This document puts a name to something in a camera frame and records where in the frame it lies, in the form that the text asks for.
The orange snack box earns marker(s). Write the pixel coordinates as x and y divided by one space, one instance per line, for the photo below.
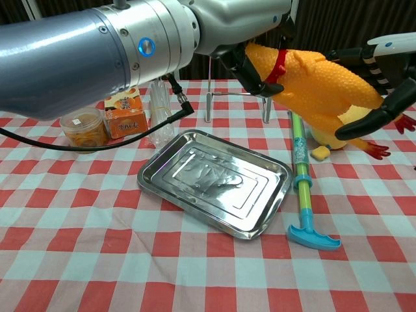
126 120

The orange rubber toy chicken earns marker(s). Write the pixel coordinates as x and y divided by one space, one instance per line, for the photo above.
312 81

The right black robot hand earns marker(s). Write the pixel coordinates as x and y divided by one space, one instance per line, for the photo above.
390 107

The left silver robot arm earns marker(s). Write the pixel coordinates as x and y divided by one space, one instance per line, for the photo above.
65 58

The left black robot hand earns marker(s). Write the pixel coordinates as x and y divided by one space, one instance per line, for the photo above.
234 19

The clear plastic bag bundle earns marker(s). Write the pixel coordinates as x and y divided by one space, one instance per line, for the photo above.
159 97

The white vertical frame post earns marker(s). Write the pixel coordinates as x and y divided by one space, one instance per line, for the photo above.
295 6
30 8

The green blue water pump toy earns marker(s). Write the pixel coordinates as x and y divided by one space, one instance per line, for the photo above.
300 152

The rectangular metal tray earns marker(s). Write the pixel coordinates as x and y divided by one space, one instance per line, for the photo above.
211 175

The small yellow plush tag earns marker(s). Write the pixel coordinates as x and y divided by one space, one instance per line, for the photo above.
320 153

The yellow plush mango toy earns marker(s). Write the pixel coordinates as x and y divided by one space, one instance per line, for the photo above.
325 140

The clear plastic snack jar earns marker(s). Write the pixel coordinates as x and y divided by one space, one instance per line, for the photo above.
84 126

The red white checkered tablecloth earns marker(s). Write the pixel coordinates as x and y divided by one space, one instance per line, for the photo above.
97 276

